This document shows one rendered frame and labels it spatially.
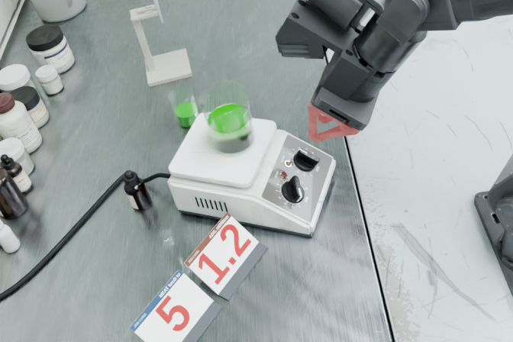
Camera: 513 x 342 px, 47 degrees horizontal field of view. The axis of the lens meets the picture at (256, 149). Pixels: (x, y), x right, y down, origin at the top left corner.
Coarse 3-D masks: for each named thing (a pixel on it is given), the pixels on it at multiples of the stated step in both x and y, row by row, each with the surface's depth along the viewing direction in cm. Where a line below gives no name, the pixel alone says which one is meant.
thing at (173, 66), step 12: (132, 12) 100; (156, 12) 99; (144, 36) 103; (144, 48) 104; (144, 60) 110; (156, 60) 110; (168, 60) 109; (180, 60) 109; (156, 72) 107; (168, 72) 107; (180, 72) 106; (156, 84) 106
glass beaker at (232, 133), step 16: (208, 96) 77; (224, 96) 78; (240, 96) 77; (208, 112) 78; (240, 112) 74; (208, 128) 76; (224, 128) 74; (240, 128) 75; (224, 144) 76; (240, 144) 77
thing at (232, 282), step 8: (248, 232) 78; (256, 240) 78; (248, 248) 77; (256, 248) 78; (264, 248) 77; (248, 256) 77; (256, 256) 77; (240, 264) 76; (248, 264) 76; (232, 272) 75; (240, 272) 75; (248, 272) 75; (224, 280) 75; (232, 280) 75; (240, 280) 75; (208, 288) 74; (224, 288) 74; (232, 288) 74; (224, 296) 73
